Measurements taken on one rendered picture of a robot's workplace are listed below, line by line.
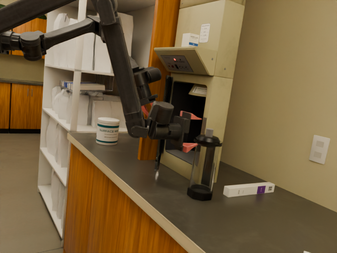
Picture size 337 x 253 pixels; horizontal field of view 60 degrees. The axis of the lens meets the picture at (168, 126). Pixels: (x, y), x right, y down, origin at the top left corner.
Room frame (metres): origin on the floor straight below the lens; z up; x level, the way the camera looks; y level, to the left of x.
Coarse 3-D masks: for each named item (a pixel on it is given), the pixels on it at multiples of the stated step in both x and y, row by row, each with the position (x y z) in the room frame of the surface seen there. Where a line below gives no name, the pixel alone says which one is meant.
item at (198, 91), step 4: (196, 84) 1.35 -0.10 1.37; (200, 84) 1.33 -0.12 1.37; (192, 88) 1.36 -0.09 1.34; (196, 88) 1.33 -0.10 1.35; (200, 88) 1.32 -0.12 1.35; (204, 88) 1.31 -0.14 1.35; (192, 92) 1.34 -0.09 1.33; (196, 92) 1.32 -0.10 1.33; (200, 92) 1.31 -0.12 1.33; (204, 92) 1.30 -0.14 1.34; (204, 96) 1.30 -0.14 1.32
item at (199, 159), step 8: (200, 144) 1.05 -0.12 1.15; (216, 144) 1.04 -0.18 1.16; (200, 152) 1.05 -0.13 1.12; (208, 152) 1.04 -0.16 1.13; (216, 152) 1.06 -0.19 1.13; (200, 160) 1.05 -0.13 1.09; (208, 160) 1.04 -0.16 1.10; (216, 160) 1.06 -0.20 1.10; (192, 168) 1.08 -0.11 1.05; (200, 168) 1.05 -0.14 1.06; (208, 168) 1.04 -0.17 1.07; (192, 176) 1.07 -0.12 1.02; (200, 176) 1.05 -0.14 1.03; (208, 176) 1.05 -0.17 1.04; (192, 184) 1.06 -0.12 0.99; (200, 184) 1.04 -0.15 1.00; (208, 184) 1.05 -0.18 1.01; (200, 192) 1.04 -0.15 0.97; (208, 192) 1.05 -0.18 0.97
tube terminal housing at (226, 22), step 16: (224, 0) 1.21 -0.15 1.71; (192, 16) 1.38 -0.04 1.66; (208, 16) 1.28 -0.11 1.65; (224, 16) 1.21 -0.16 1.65; (240, 16) 1.26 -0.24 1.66; (192, 32) 1.36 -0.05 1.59; (224, 32) 1.22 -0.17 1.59; (240, 32) 1.27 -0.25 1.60; (208, 48) 1.26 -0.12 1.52; (224, 48) 1.23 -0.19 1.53; (224, 64) 1.24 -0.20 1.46; (176, 80) 1.43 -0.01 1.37; (192, 80) 1.32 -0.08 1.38; (208, 80) 1.23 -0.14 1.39; (224, 80) 1.24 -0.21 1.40; (208, 96) 1.22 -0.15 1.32; (224, 96) 1.25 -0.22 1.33; (208, 112) 1.21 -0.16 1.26; (224, 112) 1.26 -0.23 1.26; (224, 128) 1.27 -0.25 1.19; (160, 160) 1.47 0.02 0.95; (176, 160) 1.36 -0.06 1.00
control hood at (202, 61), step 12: (156, 48) 1.38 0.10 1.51; (168, 48) 1.30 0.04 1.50; (180, 48) 1.23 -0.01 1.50; (192, 48) 1.16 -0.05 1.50; (204, 48) 1.17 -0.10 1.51; (192, 60) 1.22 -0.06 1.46; (204, 60) 1.17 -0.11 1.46; (180, 72) 1.37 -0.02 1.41; (192, 72) 1.28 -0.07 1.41; (204, 72) 1.21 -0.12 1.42
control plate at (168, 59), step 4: (164, 56) 1.37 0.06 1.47; (168, 56) 1.34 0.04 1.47; (172, 56) 1.32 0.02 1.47; (176, 56) 1.29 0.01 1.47; (180, 56) 1.26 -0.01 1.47; (184, 56) 1.24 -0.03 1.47; (164, 60) 1.40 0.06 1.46; (168, 60) 1.37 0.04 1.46; (172, 60) 1.34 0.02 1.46; (176, 60) 1.31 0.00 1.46; (180, 60) 1.29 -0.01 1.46; (184, 60) 1.26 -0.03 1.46; (168, 64) 1.39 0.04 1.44; (172, 64) 1.37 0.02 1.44; (180, 64) 1.31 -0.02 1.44; (184, 64) 1.28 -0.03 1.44; (188, 64) 1.26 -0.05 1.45; (168, 68) 1.42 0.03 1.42; (172, 68) 1.39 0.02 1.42; (176, 68) 1.36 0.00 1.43; (180, 68) 1.34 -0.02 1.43; (184, 68) 1.31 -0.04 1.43; (188, 68) 1.28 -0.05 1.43
